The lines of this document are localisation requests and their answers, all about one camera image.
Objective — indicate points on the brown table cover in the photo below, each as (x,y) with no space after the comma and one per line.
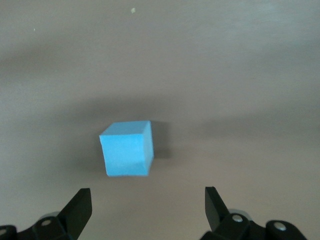
(160,50)

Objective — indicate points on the blue foam block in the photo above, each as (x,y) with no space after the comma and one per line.
(125,152)

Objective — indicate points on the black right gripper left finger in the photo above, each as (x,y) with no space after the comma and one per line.
(77,212)

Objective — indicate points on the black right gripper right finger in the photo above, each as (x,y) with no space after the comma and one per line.
(215,212)

